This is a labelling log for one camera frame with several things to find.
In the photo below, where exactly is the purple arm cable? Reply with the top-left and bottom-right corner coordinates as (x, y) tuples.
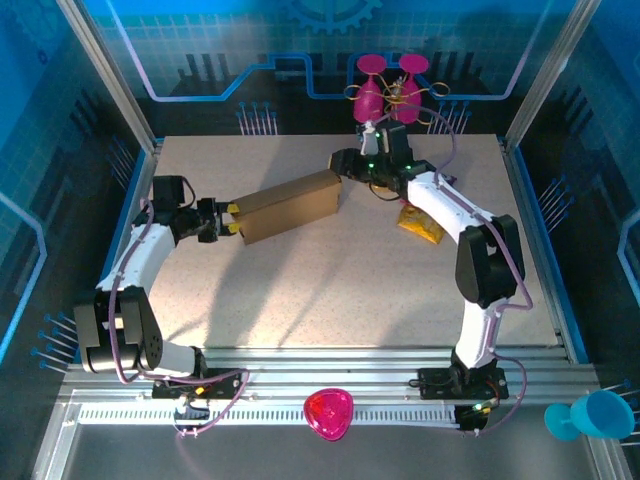
(108, 177), (250, 439)
(372, 104), (534, 437)

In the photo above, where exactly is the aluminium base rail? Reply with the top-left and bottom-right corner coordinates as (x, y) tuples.
(59, 346), (601, 402)

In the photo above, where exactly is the pink plastic goblet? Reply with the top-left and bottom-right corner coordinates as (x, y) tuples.
(352, 53), (389, 124)
(393, 53), (431, 124)

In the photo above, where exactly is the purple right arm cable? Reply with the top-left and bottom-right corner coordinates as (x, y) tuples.
(372, 104), (534, 437)

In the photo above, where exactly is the blue plastic goblet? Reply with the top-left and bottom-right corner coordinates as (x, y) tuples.
(543, 389), (637, 443)

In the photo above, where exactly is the aluminium frame post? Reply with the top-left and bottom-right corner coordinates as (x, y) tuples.
(501, 0), (600, 151)
(55, 0), (160, 154)

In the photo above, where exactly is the yellow snack bag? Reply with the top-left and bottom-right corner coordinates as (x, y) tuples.
(397, 204), (447, 246)

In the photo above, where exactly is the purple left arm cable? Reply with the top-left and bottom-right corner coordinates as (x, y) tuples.
(108, 177), (250, 439)

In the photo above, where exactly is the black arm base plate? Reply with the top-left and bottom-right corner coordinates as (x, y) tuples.
(417, 367), (510, 401)
(151, 368), (251, 401)

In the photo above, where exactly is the gold wire glass rack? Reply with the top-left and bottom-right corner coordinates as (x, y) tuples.
(343, 74), (451, 200)

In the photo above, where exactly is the brown cardboard paper box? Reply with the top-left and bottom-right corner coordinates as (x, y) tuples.
(232, 168), (344, 246)

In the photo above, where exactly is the white slotted cable duct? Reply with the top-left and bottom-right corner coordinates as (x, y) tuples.
(74, 402), (461, 427)

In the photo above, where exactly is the pink heart-shaped bowl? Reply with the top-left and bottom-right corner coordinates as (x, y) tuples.
(303, 387), (355, 443)

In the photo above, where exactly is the aluminium side rail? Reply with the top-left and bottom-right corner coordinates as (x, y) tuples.
(499, 137), (586, 364)
(92, 139), (166, 351)

